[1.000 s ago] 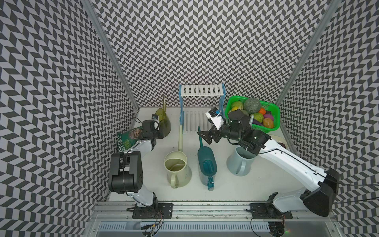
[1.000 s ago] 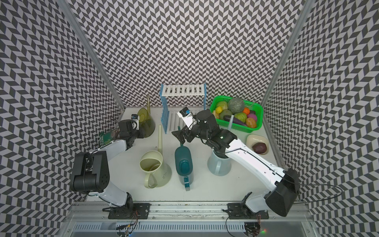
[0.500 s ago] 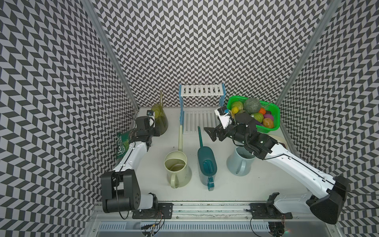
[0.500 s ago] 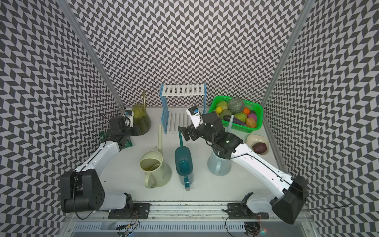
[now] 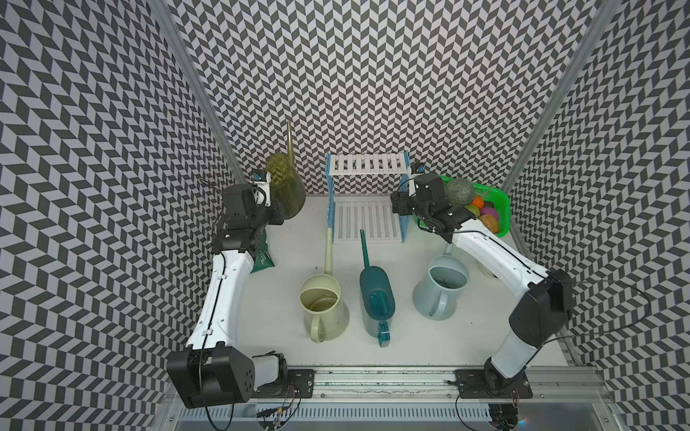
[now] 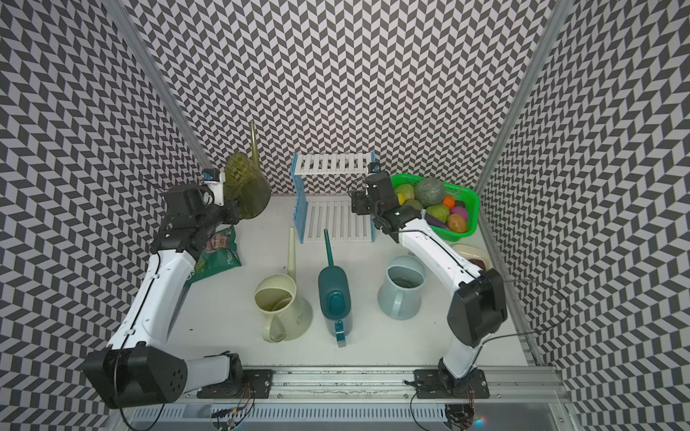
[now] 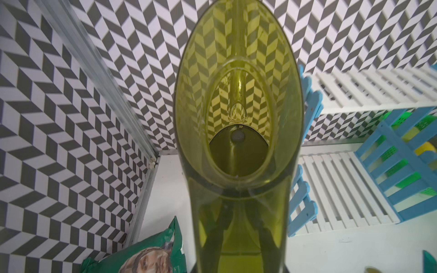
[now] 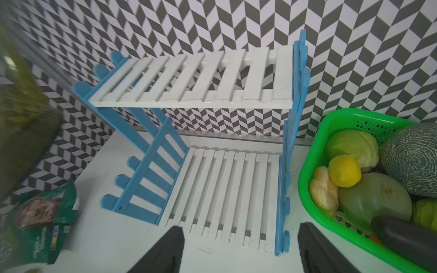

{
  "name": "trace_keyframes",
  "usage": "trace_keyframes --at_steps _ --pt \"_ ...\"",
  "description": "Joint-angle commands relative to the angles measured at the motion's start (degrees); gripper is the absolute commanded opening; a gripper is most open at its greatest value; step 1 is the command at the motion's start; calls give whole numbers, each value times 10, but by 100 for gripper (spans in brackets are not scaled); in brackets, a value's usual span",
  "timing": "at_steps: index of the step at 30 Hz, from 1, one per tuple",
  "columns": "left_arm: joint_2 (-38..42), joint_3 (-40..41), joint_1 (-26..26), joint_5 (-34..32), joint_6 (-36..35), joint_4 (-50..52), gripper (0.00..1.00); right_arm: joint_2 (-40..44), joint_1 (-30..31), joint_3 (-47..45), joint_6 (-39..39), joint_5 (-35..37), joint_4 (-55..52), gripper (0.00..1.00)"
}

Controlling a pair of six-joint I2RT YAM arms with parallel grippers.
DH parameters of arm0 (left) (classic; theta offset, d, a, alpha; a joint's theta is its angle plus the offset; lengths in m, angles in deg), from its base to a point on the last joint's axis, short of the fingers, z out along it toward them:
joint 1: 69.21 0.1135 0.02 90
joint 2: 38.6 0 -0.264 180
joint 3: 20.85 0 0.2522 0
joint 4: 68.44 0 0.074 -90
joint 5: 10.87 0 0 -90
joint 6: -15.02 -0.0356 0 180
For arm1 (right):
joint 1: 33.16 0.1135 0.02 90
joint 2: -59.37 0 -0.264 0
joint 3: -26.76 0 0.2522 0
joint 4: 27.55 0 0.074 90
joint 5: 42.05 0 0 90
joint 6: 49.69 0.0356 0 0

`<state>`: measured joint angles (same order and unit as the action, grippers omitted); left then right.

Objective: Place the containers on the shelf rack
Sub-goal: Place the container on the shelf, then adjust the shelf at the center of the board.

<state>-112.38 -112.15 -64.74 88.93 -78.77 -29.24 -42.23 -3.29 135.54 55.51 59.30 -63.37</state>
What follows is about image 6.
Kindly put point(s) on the aluminium front rail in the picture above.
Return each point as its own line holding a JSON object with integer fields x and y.
{"x": 389, "y": 384}

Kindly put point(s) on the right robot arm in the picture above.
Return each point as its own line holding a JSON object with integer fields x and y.
{"x": 477, "y": 306}

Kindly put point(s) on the cream oval dish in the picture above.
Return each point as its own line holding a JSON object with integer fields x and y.
{"x": 470, "y": 252}

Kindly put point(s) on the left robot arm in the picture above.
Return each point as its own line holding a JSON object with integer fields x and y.
{"x": 136, "y": 368}

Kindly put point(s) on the beige watering can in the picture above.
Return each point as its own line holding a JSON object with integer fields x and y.
{"x": 287, "y": 315}

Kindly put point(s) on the dark teal watering can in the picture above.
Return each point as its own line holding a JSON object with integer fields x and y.
{"x": 334, "y": 297}

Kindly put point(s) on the olive transparent watering can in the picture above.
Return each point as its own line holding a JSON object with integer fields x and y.
{"x": 245, "y": 182}

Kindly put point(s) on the netted green melon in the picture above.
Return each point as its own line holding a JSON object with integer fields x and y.
{"x": 430, "y": 192}

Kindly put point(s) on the purple toy eggplant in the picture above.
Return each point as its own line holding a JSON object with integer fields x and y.
{"x": 432, "y": 221}

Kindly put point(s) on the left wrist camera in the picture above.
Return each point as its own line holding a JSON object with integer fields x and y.
{"x": 215, "y": 180}

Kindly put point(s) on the brown toy potato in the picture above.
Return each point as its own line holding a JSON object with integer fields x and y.
{"x": 456, "y": 223}

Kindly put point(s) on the dark purple fruit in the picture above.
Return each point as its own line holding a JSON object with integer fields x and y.
{"x": 479, "y": 263}

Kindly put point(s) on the green plastic basket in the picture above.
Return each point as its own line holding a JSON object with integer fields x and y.
{"x": 452, "y": 210}

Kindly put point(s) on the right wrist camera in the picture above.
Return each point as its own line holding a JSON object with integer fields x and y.
{"x": 374, "y": 167}

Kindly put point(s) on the green toy cabbage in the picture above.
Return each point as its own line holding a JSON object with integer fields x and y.
{"x": 440, "y": 211}

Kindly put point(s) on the light blue watering can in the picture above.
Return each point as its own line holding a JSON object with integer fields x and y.
{"x": 400, "y": 296}

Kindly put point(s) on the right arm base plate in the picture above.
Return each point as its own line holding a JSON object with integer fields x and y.
{"x": 436, "y": 384}

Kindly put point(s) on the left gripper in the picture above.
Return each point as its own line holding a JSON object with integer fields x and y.
{"x": 232, "y": 210}

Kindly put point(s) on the blue white slatted shelf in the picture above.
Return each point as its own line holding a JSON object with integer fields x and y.
{"x": 315, "y": 214}

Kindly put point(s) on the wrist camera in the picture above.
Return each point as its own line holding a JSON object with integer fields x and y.
{"x": 215, "y": 180}
{"x": 374, "y": 167}

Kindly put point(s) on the green chips bag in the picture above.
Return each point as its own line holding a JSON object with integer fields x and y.
{"x": 219, "y": 256}

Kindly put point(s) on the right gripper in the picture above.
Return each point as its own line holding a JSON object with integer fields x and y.
{"x": 358, "y": 205}

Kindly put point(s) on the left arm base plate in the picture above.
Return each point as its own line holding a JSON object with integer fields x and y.
{"x": 255, "y": 383}

